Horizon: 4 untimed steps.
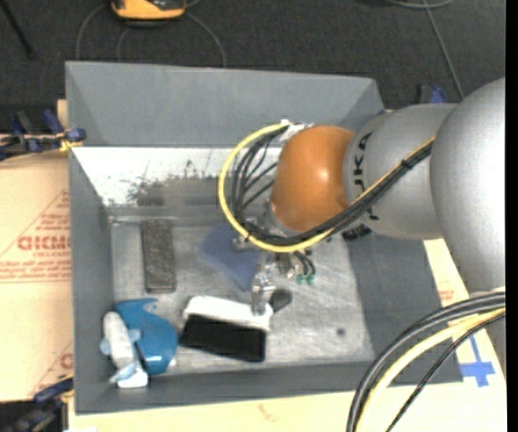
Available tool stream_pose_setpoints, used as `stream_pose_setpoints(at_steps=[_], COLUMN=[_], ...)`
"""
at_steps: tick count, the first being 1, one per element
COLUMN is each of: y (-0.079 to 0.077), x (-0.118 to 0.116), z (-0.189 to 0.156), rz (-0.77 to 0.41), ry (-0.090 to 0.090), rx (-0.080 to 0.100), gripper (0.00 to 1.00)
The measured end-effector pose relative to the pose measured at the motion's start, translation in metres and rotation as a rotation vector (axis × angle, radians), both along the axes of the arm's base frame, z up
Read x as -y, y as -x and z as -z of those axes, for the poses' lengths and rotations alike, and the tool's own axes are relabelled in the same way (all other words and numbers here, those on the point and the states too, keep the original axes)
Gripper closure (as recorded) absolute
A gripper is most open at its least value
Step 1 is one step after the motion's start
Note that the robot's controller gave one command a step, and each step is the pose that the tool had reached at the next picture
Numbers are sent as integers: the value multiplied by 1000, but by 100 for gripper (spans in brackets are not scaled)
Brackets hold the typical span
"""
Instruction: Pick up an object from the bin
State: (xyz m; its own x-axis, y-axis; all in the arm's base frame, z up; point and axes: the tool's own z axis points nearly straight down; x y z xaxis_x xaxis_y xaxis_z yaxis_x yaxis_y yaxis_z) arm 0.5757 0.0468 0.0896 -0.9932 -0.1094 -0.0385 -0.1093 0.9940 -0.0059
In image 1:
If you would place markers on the blue curved plastic toy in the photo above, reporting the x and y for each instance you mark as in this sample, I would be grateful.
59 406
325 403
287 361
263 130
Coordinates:
155 335

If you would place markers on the white flat box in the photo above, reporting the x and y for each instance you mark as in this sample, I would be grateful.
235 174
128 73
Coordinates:
223 308

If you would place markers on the black flat box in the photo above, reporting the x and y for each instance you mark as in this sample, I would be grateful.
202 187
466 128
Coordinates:
223 338

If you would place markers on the white and pale blue toy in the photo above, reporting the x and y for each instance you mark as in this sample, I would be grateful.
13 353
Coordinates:
117 338

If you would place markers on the blue sponge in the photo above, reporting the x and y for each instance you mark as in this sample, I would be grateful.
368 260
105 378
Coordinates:
227 252

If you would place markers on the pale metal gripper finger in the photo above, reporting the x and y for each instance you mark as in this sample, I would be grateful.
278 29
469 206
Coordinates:
268 299
257 297

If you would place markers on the brown cardboard board red print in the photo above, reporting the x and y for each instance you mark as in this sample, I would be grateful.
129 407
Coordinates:
25 286

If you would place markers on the dark green flat block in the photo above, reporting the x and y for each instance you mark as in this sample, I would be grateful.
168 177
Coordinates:
158 255

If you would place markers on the grey metal bin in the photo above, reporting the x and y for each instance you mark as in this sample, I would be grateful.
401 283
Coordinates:
223 110

